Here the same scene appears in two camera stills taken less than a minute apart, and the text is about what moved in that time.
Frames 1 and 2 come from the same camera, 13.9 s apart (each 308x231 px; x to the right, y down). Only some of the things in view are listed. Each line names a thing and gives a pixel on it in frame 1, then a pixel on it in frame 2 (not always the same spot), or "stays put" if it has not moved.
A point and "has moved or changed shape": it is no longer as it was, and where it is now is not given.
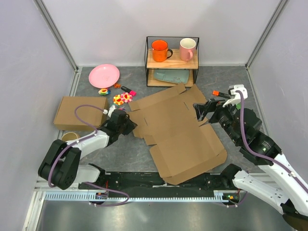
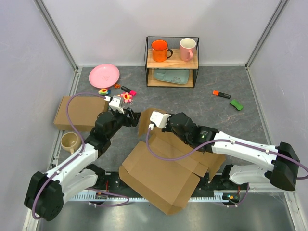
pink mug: x=187 y=49 stays put
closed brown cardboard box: x=66 y=120 stays put
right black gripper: x=211 y=106 -> x=167 y=129
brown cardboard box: x=184 y=146 has moved or changed shape
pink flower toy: x=126 y=97 stays put
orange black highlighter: x=217 y=93 stays put
